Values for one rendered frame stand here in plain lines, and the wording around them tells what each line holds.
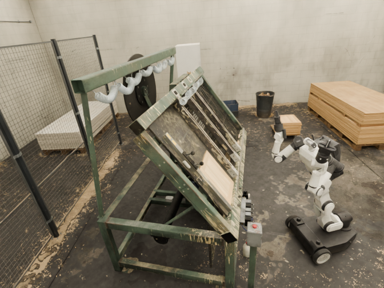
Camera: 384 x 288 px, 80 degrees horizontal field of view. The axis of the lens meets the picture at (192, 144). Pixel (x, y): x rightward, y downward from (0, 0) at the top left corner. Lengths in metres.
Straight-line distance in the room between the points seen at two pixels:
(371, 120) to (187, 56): 4.02
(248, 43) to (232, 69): 0.82
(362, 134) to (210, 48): 4.43
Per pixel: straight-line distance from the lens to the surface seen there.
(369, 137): 5.59
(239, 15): 7.34
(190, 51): 5.91
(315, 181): 2.19
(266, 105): 6.68
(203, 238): 2.24
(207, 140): 2.50
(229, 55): 7.36
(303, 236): 3.19
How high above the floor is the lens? 2.48
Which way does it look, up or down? 27 degrees down
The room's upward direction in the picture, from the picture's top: 5 degrees counter-clockwise
